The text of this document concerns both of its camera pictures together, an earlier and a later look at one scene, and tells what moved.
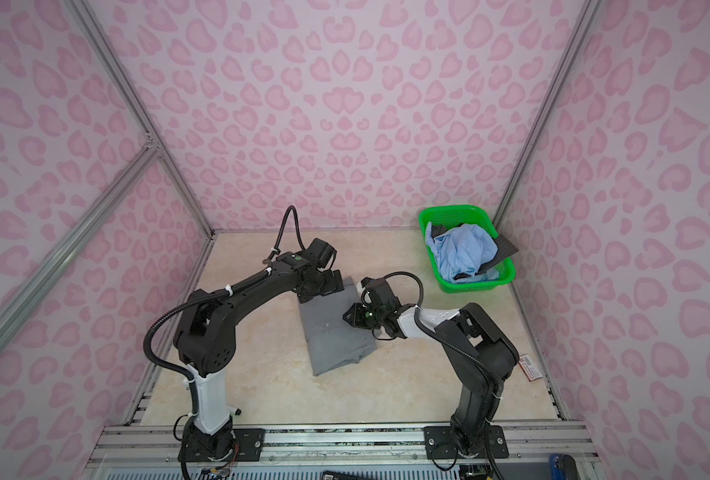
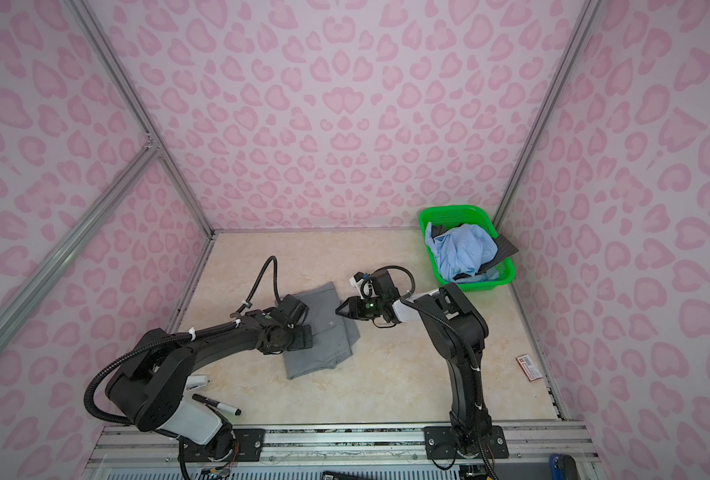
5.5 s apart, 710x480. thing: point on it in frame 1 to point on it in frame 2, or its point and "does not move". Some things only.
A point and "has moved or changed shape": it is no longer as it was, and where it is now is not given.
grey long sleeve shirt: [333, 342] has moved or changed shape
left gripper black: [332, 286] to [303, 341]
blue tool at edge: [563, 467] does not move
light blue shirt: [462, 250] does not move
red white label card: [529, 368] does not move
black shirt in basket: [504, 250] does not move
